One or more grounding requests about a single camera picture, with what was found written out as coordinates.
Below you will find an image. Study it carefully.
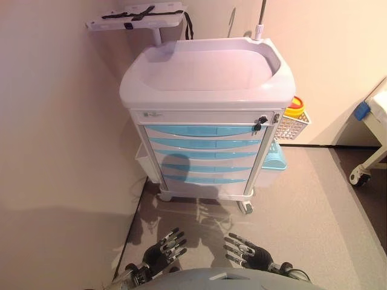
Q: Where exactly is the white side bin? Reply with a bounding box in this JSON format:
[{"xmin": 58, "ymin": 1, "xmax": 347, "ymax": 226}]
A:
[{"xmin": 134, "ymin": 141, "xmax": 158, "ymax": 182}]

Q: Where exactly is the black cart key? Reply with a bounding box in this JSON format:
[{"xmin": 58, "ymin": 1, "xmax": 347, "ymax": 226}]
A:
[{"xmin": 252, "ymin": 115, "xmax": 270, "ymax": 132}]

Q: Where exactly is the blue bed corner bumper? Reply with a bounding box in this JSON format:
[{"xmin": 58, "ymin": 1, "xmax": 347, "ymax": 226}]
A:
[{"xmin": 354, "ymin": 101, "xmax": 371, "ymax": 122}]

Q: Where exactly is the cart caster wheel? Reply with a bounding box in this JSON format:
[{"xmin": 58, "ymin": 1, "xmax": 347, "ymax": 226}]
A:
[{"xmin": 238, "ymin": 200, "xmax": 255, "ymax": 216}]

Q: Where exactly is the yellow sharps container red lid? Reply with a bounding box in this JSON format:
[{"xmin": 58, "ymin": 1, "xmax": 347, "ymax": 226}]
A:
[{"xmin": 283, "ymin": 95, "xmax": 307, "ymax": 117}]

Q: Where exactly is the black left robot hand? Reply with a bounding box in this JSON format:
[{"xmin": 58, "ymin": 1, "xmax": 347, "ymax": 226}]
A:
[{"xmin": 141, "ymin": 228, "xmax": 188, "ymax": 273}]

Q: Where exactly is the white side shelf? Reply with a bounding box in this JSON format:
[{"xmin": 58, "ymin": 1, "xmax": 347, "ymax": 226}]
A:
[{"xmin": 84, "ymin": 1, "xmax": 186, "ymax": 49}]

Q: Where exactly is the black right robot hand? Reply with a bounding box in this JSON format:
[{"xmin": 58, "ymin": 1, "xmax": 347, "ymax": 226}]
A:
[{"xmin": 223, "ymin": 232, "xmax": 275, "ymax": 271}]

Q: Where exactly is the grey robot torso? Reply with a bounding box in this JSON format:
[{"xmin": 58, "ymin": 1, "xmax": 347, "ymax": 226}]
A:
[{"xmin": 129, "ymin": 267, "xmax": 333, "ymax": 290}]

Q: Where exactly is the white medical cart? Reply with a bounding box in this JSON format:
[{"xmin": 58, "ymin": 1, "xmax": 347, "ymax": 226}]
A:
[{"xmin": 119, "ymin": 37, "xmax": 297, "ymax": 214}]

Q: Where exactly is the metal IV pole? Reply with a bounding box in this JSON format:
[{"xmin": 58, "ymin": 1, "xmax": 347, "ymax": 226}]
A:
[{"xmin": 253, "ymin": 0, "xmax": 267, "ymax": 42}]

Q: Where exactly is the white perforated side basket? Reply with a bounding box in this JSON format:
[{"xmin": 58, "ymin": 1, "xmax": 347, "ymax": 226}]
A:
[{"xmin": 274, "ymin": 109, "xmax": 313, "ymax": 143}]

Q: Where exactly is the white hospital bed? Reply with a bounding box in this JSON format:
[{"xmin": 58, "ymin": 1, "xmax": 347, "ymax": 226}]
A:
[{"xmin": 349, "ymin": 77, "xmax": 387, "ymax": 188}]

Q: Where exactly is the bed caster wheel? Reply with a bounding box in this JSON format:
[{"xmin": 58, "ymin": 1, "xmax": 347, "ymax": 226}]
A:
[{"xmin": 350, "ymin": 171, "xmax": 372, "ymax": 188}]

